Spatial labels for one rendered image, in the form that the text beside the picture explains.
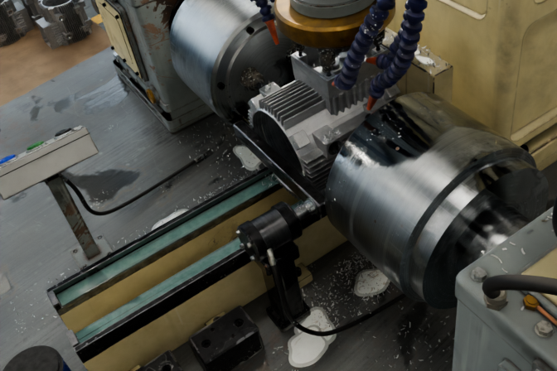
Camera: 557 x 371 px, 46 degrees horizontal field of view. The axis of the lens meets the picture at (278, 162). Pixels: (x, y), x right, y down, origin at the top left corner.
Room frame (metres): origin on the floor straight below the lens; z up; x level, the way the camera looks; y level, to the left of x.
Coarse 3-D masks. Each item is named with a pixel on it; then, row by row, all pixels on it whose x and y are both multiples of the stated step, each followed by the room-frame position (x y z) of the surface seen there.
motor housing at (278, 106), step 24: (288, 96) 0.84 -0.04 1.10; (312, 96) 0.83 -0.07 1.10; (264, 120) 0.89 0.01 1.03; (288, 120) 0.78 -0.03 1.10; (312, 120) 0.80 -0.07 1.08; (336, 120) 0.80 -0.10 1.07; (360, 120) 0.79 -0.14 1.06; (288, 144) 0.88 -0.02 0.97; (312, 144) 0.77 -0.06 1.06; (312, 168) 0.74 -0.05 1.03; (288, 192) 0.81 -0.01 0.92
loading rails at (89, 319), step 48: (240, 192) 0.84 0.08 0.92; (144, 240) 0.76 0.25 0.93; (192, 240) 0.76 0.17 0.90; (336, 240) 0.77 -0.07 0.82; (48, 288) 0.70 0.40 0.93; (96, 288) 0.69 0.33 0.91; (144, 288) 0.72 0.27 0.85; (192, 288) 0.65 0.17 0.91; (240, 288) 0.68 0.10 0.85; (96, 336) 0.59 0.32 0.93; (144, 336) 0.61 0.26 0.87
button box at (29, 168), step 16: (80, 128) 0.89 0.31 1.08; (48, 144) 0.87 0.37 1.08; (64, 144) 0.87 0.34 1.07; (80, 144) 0.88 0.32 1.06; (16, 160) 0.84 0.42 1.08; (32, 160) 0.85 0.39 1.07; (48, 160) 0.85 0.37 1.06; (64, 160) 0.86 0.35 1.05; (80, 160) 0.86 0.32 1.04; (0, 176) 0.82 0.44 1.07; (16, 176) 0.83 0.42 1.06; (32, 176) 0.83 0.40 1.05; (48, 176) 0.84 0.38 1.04; (0, 192) 0.81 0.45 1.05; (16, 192) 0.81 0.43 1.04
